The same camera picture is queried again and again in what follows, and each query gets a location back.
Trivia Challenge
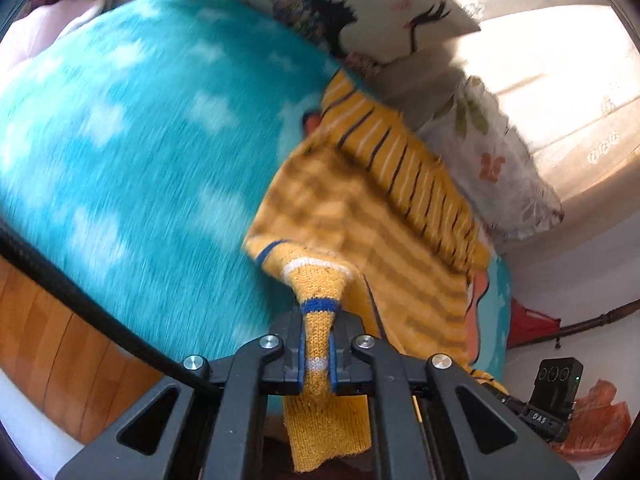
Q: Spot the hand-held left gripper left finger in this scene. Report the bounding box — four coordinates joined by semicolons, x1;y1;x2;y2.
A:
55;309;307;480

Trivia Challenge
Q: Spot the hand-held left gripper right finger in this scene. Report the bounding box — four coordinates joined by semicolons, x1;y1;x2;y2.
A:
328;311;582;480

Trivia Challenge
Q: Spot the yellow striped knit sweater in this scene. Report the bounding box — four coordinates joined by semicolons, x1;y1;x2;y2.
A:
242;67;511;473

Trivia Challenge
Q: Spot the red cloth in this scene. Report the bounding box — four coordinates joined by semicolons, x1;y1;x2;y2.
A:
506;299;562;350

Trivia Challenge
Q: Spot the white floral pillow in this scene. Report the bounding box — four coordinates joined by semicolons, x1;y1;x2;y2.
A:
414;75;567;247

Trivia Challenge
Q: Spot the blue cloud-print fleece blanket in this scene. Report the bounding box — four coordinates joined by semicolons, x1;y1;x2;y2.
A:
0;0;512;378

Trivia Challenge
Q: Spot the cream patterned bed sheet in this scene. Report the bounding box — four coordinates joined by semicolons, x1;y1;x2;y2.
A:
372;4;640;261

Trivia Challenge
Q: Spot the cream pillow with eyelash print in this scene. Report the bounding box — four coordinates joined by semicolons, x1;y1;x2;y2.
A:
234;0;482;70

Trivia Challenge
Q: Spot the pink cloth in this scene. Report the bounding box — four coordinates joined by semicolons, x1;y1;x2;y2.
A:
0;0;107;78

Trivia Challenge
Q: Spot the dark wooden rail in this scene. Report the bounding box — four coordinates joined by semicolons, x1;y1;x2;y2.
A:
554;299;640;348

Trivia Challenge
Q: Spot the black braided cable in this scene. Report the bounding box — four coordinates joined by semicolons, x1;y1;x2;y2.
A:
0;217;221;394

